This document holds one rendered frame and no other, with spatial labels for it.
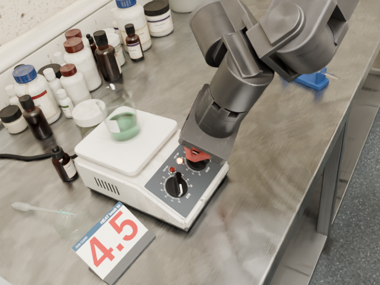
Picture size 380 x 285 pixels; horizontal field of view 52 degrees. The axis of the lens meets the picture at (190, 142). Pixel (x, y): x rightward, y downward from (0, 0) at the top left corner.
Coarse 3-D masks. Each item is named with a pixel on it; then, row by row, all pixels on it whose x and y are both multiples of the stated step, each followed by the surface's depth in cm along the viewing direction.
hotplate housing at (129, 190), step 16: (176, 144) 59; (80, 160) 59; (160, 160) 56; (96, 176) 58; (112, 176) 56; (128, 176) 55; (144, 176) 54; (224, 176) 61; (112, 192) 59; (128, 192) 56; (144, 192) 53; (208, 192) 56; (144, 208) 56; (160, 208) 53; (176, 224) 54
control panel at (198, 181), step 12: (180, 156) 58; (168, 168) 56; (180, 168) 57; (216, 168) 58; (156, 180) 54; (192, 180) 56; (204, 180) 57; (156, 192) 53; (192, 192) 55; (168, 204) 53; (180, 204) 54; (192, 204) 54
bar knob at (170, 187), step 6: (180, 174) 54; (168, 180) 55; (174, 180) 54; (180, 180) 54; (168, 186) 54; (174, 186) 54; (180, 186) 53; (186, 186) 55; (168, 192) 54; (174, 192) 54; (180, 192) 53; (186, 192) 55
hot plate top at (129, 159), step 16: (144, 112) 62; (96, 128) 61; (144, 128) 59; (160, 128) 59; (176, 128) 59; (80, 144) 59; (96, 144) 58; (112, 144) 58; (128, 144) 57; (144, 144) 56; (160, 144) 56; (96, 160) 56; (112, 160) 55; (128, 160) 54; (144, 160) 54
